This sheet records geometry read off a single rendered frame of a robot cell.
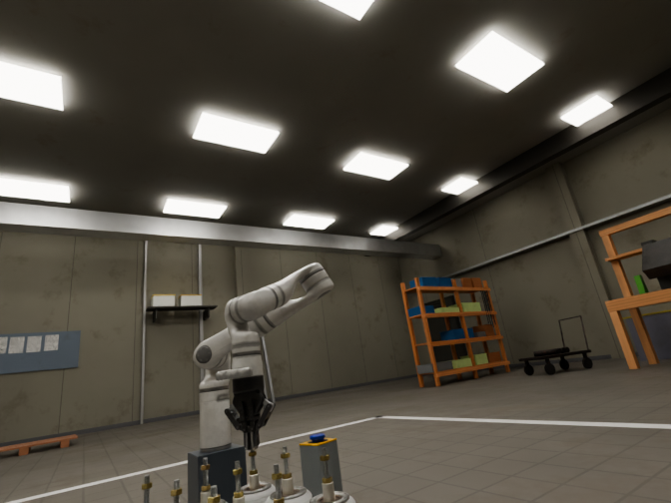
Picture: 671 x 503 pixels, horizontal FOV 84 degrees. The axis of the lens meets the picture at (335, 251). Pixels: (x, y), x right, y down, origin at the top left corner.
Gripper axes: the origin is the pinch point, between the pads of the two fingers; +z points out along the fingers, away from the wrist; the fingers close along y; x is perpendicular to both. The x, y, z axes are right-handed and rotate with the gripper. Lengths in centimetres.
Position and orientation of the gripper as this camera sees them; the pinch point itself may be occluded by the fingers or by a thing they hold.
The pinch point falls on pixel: (251, 440)
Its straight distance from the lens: 100.0
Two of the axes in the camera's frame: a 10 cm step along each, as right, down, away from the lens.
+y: -9.5, 2.1, 2.5
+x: -3.0, -2.6, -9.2
